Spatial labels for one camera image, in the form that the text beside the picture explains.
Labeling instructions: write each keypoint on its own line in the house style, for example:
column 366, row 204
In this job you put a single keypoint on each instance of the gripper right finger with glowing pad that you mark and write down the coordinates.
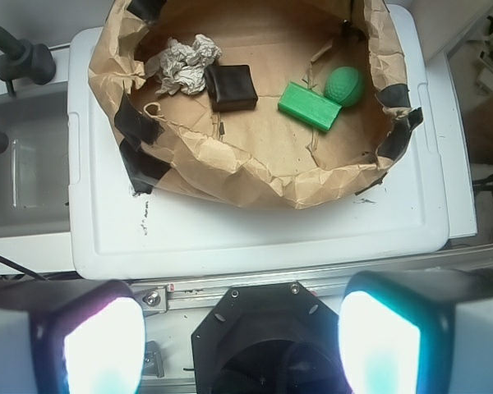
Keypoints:
column 418, row 331

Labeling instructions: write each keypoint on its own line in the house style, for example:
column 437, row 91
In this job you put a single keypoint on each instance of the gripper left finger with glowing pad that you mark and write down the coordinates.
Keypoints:
column 70, row 336

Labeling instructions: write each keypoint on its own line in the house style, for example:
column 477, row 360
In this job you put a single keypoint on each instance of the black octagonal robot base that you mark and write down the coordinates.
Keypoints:
column 268, row 339

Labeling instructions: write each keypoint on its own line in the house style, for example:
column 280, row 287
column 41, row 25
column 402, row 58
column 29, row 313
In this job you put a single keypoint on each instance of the green rectangular block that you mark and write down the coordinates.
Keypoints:
column 309, row 107

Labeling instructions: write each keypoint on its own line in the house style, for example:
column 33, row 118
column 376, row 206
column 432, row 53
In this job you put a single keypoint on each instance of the black rectangular block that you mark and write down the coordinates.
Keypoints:
column 230, row 88

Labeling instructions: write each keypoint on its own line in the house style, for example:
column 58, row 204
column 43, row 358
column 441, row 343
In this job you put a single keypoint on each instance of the white plastic bin lid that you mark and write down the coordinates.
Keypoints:
column 118, row 234

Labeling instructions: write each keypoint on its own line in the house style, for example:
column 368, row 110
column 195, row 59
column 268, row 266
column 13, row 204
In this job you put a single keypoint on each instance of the grey sink basin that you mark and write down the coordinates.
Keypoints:
column 34, row 168

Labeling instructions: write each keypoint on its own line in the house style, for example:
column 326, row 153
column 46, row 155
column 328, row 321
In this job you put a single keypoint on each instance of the green dimpled ball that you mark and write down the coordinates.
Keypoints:
column 345, row 86

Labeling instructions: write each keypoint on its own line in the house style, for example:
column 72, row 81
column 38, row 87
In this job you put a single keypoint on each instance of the brown paper bag tray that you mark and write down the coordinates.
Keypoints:
column 259, row 158

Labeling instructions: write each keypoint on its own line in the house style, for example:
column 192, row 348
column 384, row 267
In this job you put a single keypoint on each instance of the dark grey faucet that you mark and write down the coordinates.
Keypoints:
column 22, row 59

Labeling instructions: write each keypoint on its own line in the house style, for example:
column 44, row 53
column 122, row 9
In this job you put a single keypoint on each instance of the crumpled white paper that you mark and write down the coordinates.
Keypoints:
column 181, row 67

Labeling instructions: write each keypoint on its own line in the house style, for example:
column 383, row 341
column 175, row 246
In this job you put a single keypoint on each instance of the aluminium extrusion rail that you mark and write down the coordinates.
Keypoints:
column 158, row 296

